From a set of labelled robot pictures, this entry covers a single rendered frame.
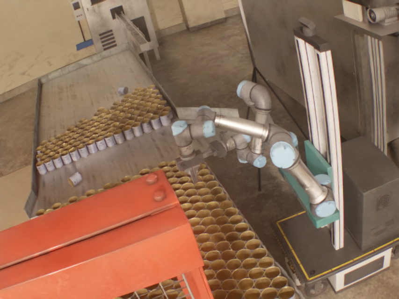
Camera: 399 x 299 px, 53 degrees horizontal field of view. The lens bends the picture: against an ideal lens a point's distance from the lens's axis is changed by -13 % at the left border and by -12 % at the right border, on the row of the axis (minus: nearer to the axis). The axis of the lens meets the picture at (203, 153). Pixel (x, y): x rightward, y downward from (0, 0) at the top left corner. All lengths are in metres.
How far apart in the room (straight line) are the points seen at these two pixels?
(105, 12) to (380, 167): 5.66
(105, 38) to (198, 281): 6.76
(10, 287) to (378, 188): 2.28
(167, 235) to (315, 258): 2.27
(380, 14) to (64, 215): 2.61
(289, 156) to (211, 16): 7.16
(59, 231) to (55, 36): 8.19
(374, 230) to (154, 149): 1.58
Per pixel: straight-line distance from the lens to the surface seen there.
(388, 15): 3.18
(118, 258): 0.83
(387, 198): 2.85
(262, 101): 2.60
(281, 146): 2.11
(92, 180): 2.96
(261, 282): 1.85
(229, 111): 3.06
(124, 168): 2.94
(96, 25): 7.53
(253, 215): 3.92
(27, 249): 0.91
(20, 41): 9.05
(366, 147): 3.07
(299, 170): 2.21
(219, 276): 1.92
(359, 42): 3.63
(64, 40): 9.03
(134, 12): 7.58
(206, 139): 2.95
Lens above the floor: 2.57
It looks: 32 degrees down
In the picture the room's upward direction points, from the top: 15 degrees counter-clockwise
